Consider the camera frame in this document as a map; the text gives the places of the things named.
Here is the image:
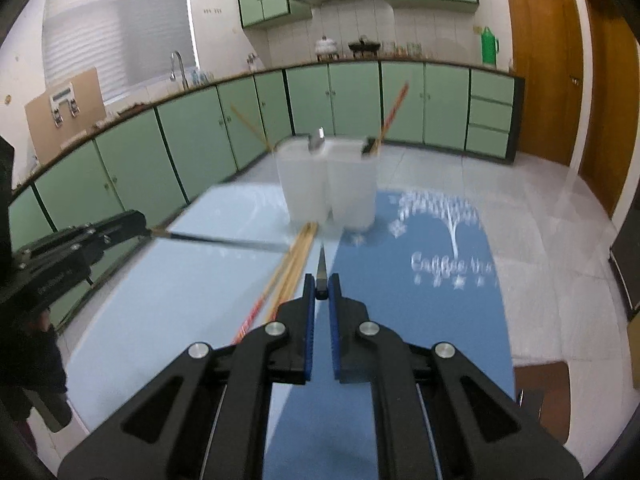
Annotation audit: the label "light blue placemat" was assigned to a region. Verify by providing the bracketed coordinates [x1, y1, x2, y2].
[65, 183, 349, 479]

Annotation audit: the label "window roller blind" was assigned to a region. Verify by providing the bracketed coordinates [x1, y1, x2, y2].
[42, 0, 198, 101]

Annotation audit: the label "white double utensil holder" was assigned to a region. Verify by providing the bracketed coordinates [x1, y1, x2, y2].
[274, 136, 380, 232]

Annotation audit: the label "black shelf rack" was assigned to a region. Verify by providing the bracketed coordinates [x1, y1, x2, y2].
[610, 208, 640, 321]

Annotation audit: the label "brown wooden door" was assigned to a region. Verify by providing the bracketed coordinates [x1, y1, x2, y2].
[579, 0, 639, 216]
[509, 0, 584, 166]

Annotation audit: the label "black wok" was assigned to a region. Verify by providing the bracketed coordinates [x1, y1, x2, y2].
[348, 37, 381, 58]

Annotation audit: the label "light bamboo chopstick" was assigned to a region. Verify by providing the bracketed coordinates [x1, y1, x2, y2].
[230, 104, 273, 153]

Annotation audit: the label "dark blue placemat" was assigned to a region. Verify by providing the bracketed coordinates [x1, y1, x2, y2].
[264, 190, 515, 479]

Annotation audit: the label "green lower kitchen cabinets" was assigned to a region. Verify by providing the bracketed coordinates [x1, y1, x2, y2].
[10, 58, 525, 247]

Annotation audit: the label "black spoon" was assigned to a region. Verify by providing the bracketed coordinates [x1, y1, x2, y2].
[361, 138, 376, 155]

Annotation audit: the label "silver metal spoon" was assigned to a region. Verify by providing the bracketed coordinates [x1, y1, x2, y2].
[308, 128, 326, 153]

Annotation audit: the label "chrome sink faucet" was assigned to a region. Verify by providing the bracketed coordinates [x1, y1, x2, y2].
[169, 51, 189, 90]

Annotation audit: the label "green thermos jug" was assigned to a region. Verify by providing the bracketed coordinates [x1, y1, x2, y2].
[480, 26, 500, 67]

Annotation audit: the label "white cooking pot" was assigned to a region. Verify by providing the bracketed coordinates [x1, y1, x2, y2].
[314, 36, 340, 61]

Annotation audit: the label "red patterned chopstick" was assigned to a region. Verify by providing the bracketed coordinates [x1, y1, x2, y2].
[371, 81, 409, 153]
[232, 222, 319, 344]

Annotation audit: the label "dark red-ended chopstick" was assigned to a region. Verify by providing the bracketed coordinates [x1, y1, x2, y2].
[266, 222, 318, 322]

